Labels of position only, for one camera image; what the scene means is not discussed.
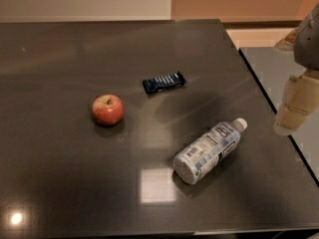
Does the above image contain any dark blue snack bar wrapper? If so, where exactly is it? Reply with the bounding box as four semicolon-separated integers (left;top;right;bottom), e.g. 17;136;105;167
142;72;186;95

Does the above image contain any grey side table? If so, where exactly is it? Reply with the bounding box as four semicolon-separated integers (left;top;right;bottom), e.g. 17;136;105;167
238;46;319;187

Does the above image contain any clear labelled plastic bottle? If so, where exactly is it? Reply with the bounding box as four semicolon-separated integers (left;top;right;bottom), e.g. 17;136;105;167
172;119;247;185

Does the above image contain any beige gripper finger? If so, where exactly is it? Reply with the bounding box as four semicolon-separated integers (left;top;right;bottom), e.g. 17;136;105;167
273;71;319;135
274;29;297;52

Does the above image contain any red apple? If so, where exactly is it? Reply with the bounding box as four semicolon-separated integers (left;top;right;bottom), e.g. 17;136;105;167
92;95;125;126

